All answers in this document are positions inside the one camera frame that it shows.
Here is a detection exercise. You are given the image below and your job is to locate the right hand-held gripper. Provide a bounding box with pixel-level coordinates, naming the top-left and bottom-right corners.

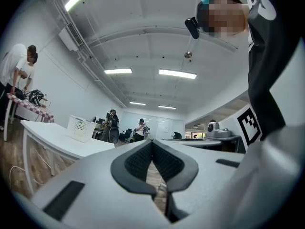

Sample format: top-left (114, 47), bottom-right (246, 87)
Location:
top-left (218, 39), bottom-right (305, 153)

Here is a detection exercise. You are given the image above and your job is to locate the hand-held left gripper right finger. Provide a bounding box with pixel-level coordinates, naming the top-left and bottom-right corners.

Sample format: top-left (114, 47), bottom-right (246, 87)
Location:
top-left (152, 139), bottom-right (199, 224)

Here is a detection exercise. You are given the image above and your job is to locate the white table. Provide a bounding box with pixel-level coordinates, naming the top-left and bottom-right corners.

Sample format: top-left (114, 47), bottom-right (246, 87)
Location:
top-left (20, 119), bottom-right (115, 197)

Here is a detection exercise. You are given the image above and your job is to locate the white floor cable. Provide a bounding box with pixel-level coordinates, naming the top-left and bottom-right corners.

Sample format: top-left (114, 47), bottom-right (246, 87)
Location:
top-left (9, 146), bottom-right (52, 191)

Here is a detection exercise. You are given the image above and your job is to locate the white wall air conditioner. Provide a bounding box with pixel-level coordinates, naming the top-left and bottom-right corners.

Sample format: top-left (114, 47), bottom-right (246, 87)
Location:
top-left (58, 22), bottom-right (84, 52)

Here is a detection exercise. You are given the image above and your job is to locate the grey table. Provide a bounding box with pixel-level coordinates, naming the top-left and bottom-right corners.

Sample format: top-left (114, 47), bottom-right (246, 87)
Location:
top-left (162, 135), bottom-right (242, 153)

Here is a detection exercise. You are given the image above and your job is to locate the person's black printed shirt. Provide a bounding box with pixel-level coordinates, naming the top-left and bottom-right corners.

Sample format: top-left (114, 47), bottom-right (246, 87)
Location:
top-left (244, 0), bottom-right (301, 142)

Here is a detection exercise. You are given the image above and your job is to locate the checkered cloth table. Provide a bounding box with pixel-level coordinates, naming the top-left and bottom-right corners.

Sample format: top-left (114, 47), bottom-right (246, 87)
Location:
top-left (3, 93), bottom-right (55, 142)

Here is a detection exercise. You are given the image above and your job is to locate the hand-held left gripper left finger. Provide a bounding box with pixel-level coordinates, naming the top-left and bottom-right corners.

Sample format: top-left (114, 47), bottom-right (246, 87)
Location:
top-left (110, 139), bottom-right (157, 196)

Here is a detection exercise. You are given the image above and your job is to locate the person's head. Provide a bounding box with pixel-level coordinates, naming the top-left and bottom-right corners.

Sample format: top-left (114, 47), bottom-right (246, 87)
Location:
top-left (196, 0), bottom-right (250, 40)

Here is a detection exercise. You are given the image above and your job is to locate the grey camera device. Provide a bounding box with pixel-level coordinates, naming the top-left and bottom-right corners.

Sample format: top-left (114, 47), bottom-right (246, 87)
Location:
top-left (205, 119), bottom-right (232, 138)

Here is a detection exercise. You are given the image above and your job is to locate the black head-mounted camera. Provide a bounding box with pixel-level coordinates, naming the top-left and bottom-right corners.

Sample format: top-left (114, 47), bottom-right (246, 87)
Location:
top-left (184, 16), bottom-right (203, 40)

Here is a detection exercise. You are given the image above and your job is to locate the black striped bag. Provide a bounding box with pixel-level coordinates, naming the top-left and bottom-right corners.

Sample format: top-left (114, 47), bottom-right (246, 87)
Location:
top-left (25, 89), bottom-right (46, 107)

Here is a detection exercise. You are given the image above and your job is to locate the white plastic basket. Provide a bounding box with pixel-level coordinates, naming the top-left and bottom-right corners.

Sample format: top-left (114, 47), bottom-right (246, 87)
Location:
top-left (66, 114), bottom-right (97, 143)

